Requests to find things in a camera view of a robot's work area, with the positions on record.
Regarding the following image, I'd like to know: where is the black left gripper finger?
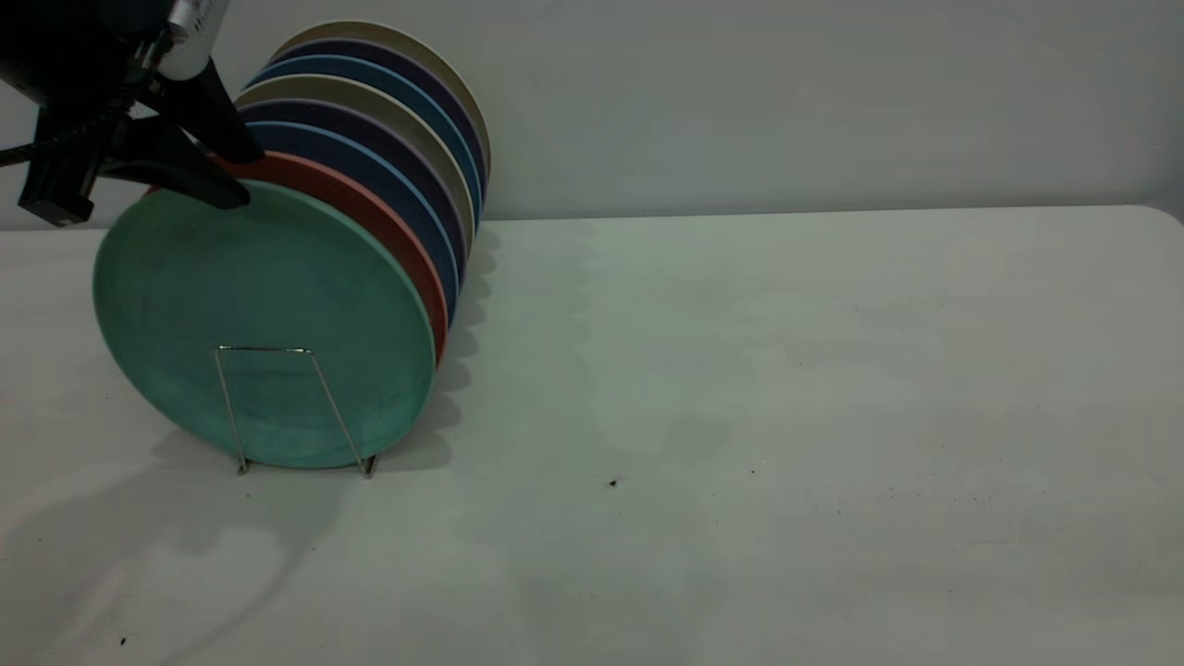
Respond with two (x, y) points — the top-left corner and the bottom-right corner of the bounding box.
(155, 58), (266, 167)
(98, 118), (253, 210)

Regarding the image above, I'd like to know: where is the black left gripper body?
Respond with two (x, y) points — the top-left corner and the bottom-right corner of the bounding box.
(17, 65), (173, 228)

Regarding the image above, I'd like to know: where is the green round plate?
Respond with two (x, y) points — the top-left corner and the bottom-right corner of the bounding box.
(92, 179), (438, 470)

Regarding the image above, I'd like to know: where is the red-orange round plate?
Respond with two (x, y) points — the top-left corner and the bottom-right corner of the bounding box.
(148, 151), (450, 366)

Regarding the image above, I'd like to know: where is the dark purple round plate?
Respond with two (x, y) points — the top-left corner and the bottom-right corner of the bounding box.
(271, 39), (488, 186)
(236, 99), (469, 269)

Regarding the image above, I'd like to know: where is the beige round plate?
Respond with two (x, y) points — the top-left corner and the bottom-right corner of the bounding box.
(271, 20), (493, 191)
(233, 75), (476, 255)

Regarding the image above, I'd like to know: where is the teal blue round plate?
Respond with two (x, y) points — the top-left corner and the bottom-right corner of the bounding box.
(248, 55), (484, 228)

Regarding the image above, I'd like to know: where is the black braided cable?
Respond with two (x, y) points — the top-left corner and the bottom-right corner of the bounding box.
(0, 32), (177, 169)

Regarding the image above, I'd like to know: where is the metal wire plate rack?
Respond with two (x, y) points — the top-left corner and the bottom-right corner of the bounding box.
(215, 346), (378, 479)

